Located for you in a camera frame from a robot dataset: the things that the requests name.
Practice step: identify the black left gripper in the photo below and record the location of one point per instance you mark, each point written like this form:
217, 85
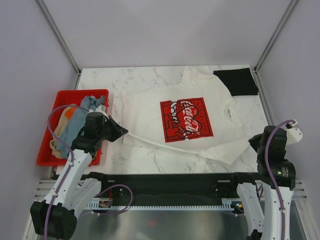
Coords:
118, 131

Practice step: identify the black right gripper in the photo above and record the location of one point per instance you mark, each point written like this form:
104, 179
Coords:
254, 140

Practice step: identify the white t-shirt red print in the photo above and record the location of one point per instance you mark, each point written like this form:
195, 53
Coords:
196, 116

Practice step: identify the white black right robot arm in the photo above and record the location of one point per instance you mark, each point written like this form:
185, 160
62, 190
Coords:
267, 209

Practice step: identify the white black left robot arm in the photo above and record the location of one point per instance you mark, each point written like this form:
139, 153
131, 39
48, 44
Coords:
56, 216

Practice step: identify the light blue t-shirt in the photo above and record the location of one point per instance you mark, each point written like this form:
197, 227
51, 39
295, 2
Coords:
76, 122

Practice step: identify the orange garment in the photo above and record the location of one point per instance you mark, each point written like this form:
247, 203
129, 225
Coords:
69, 113

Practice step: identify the beige t-shirt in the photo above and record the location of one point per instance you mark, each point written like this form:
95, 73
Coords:
62, 123

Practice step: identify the red plastic bin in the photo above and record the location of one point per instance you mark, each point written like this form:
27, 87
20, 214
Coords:
65, 97

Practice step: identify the folded black t-shirt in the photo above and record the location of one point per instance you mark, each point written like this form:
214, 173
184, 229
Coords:
239, 82

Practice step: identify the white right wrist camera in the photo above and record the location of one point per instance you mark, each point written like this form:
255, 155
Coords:
293, 132

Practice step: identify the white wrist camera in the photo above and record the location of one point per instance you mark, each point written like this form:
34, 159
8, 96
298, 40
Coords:
293, 132
102, 109

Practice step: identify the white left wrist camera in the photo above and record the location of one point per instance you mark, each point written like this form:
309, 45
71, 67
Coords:
102, 109

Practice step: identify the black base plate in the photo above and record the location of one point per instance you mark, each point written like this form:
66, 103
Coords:
170, 189

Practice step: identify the right aluminium frame post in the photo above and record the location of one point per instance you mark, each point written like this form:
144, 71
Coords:
276, 33

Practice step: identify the aluminium frame post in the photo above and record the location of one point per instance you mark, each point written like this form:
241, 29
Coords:
58, 35
276, 33

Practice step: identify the white slotted cable duct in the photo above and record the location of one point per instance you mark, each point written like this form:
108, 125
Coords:
98, 205

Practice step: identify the left aluminium frame post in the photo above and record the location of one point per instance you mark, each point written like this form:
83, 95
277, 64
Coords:
58, 35

